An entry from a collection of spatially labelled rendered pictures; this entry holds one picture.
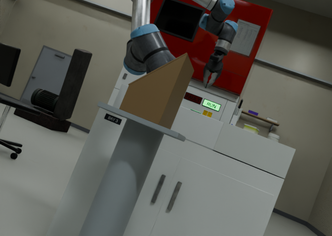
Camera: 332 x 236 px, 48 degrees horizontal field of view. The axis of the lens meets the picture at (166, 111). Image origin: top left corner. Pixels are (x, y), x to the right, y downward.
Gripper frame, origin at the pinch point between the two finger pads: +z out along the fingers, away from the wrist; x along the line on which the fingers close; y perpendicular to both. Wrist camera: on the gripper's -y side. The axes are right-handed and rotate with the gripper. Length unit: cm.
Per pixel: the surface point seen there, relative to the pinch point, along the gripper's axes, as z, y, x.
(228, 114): 2, 59, -13
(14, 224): 111, 20, 75
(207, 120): 16.4, -4.0, -7.1
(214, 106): 1, 58, -3
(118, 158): 46, -46, 15
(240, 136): 17.7, -4.0, -24.6
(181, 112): 17.6, -4.0, 5.9
